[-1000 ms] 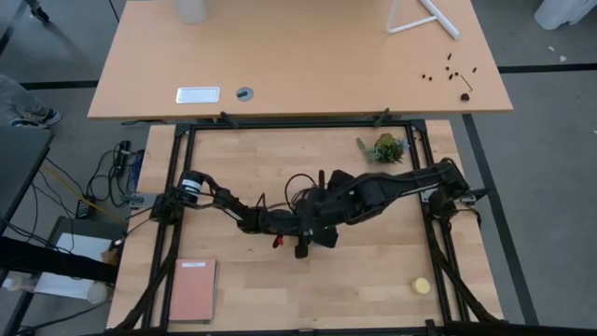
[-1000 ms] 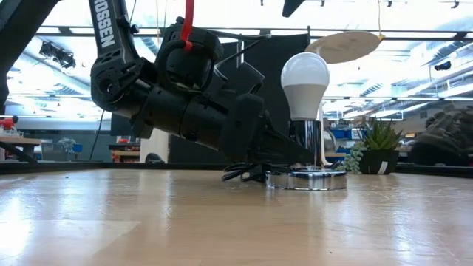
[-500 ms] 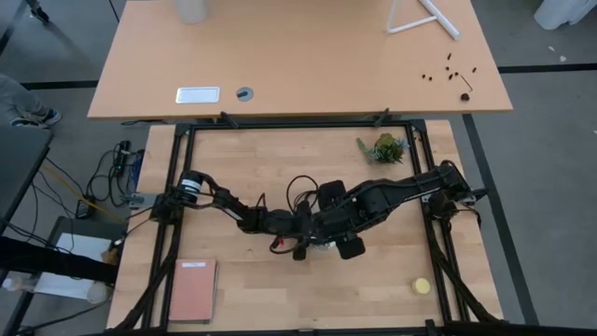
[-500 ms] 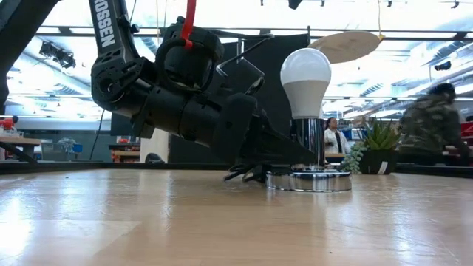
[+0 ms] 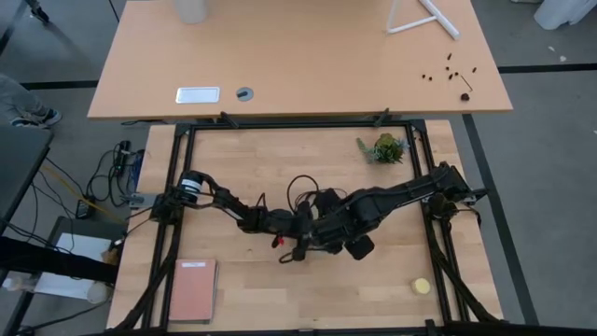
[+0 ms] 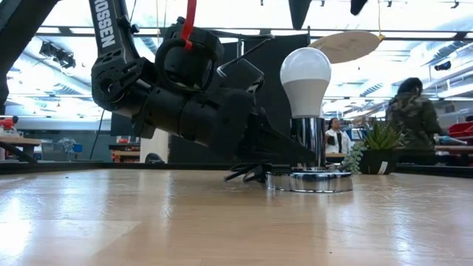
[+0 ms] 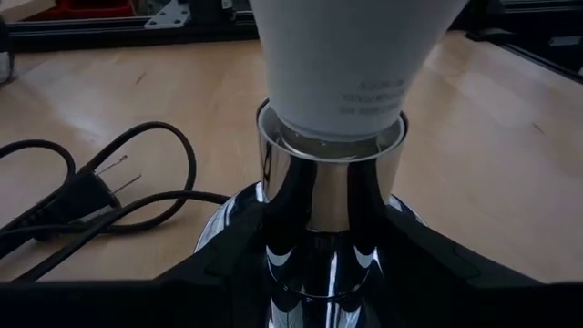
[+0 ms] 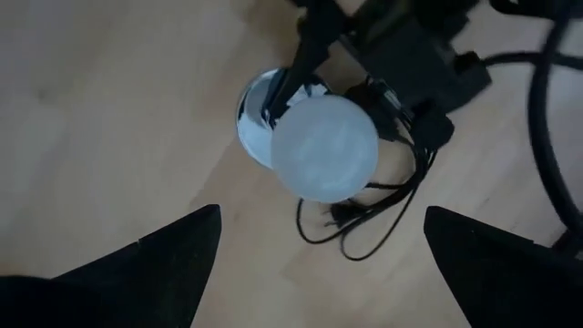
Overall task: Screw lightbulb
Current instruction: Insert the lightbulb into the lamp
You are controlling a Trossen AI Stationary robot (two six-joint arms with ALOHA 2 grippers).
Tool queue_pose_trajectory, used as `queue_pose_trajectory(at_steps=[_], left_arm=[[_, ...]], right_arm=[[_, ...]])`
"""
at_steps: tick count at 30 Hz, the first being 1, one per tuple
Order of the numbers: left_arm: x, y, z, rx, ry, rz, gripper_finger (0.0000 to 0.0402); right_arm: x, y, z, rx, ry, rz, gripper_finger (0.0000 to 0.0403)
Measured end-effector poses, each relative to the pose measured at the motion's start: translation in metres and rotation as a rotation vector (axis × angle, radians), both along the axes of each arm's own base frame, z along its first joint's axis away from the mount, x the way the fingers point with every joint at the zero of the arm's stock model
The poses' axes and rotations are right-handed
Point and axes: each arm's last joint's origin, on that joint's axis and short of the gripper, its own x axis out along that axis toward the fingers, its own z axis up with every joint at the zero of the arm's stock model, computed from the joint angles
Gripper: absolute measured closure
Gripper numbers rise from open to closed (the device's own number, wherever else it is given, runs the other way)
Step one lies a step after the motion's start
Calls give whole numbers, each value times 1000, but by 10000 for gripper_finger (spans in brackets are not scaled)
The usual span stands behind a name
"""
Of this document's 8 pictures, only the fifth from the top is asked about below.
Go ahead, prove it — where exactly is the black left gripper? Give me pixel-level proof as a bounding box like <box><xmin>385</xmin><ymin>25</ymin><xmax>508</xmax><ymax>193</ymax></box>
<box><xmin>282</xmin><ymin>201</ymin><xmax>324</xmax><ymax>262</ymax></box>

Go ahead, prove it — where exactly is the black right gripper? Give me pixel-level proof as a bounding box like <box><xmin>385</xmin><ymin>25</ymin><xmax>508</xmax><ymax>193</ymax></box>
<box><xmin>316</xmin><ymin>188</ymin><xmax>375</xmax><ymax>261</ymax></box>

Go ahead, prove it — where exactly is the potted succulent plant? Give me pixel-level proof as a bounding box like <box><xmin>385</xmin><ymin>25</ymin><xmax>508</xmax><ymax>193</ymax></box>
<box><xmin>356</xmin><ymin>133</ymin><xmax>407</xmax><ymax>165</ymax></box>

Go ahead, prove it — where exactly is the yellow candle in glass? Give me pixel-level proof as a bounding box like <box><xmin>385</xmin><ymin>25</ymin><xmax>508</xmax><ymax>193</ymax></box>
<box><xmin>410</xmin><ymin>277</ymin><xmax>432</xmax><ymax>296</ymax></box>

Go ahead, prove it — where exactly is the pink notebook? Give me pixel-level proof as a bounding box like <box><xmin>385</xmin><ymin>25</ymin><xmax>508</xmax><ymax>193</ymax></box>
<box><xmin>168</xmin><ymin>259</ymin><xmax>219</xmax><ymax>324</ymax></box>

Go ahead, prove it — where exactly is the light wooden desk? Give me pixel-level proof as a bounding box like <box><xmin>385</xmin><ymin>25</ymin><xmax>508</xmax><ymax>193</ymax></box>
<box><xmin>87</xmin><ymin>0</ymin><xmax>514</xmax><ymax>121</ymax></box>

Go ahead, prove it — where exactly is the silver rectangular tray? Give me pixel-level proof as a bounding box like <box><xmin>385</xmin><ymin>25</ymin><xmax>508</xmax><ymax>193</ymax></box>
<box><xmin>174</xmin><ymin>86</ymin><xmax>221</xmax><ymax>105</ymax></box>

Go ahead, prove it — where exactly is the black power strip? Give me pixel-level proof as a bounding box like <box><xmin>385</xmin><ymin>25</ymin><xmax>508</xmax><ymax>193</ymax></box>
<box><xmin>116</xmin><ymin>139</ymin><xmax>132</xmax><ymax>173</ymax></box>

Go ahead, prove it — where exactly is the clear plastic cup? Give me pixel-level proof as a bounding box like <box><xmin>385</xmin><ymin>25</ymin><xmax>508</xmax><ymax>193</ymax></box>
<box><xmin>86</xmin><ymin>281</ymin><xmax>111</xmax><ymax>304</ymax></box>

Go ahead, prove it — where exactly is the white box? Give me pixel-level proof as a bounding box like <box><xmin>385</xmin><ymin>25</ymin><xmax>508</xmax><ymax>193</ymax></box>
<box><xmin>33</xmin><ymin>231</ymin><xmax>118</xmax><ymax>301</ymax></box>

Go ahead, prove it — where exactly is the black power adapter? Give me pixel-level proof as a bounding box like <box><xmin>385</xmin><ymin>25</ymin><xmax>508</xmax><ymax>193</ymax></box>
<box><xmin>76</xmin><ymin>195</ymin><xmax>97</xmax><ymax>220</ymax></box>

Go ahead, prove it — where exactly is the white stand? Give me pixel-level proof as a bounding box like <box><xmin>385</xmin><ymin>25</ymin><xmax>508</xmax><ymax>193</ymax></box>
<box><xmin>385</xmin><ymin>0</ymin><xmax>462</xmax><ymax>41</ymax></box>

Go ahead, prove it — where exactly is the white cylinder container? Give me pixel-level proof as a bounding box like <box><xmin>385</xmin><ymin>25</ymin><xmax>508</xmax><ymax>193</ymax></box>
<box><xmin>173</xmin><ymin>0</ymin><xmax>209</xmax><ymax>25</ymax></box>

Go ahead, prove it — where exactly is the black beam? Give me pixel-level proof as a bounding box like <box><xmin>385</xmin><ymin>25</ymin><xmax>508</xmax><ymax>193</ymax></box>
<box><xmin>0</xmin><ymin>235</ymin><xmax>118</xmax><ymax>284</ymax></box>

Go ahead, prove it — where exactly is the dark grey table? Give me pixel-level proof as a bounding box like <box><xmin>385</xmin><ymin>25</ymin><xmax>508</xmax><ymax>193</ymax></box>
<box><xmin>0</xmin><ymin>125</ymin><xmax>53</xmax><ymax>234</ymax></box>

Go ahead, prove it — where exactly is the white bag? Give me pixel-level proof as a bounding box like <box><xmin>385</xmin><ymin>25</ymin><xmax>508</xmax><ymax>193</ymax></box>
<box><xmin>534</xmin><ymin>0</ymin><xmax>597</xmax><ymax>32</ymax></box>

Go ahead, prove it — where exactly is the person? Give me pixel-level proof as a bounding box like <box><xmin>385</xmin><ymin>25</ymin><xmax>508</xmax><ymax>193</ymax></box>
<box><xmin>0</xmin><ymin>74</ymin><xmax>62</xmax><ymax>129</ymax></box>

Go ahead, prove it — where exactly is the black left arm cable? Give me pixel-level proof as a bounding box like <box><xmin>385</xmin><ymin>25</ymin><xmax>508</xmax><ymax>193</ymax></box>
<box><xmin>278</xmin><ymin>232</ymin><xmax>312</xmax><ymax>265</ymax></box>

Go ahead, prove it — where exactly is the black lamp power cord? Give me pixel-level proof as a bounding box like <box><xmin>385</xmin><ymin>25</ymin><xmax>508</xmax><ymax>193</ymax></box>
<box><xmin>285</xmin><ymin>175</ymin><xmax>349</xmax><ymax>216</ymax></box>

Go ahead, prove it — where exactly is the black aluminium frame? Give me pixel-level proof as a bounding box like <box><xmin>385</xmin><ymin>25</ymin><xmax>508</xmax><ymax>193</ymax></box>
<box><xmin>105</xmin><ymin>119</ymin><xmax>509</xmax><ymax>336</ymax></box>

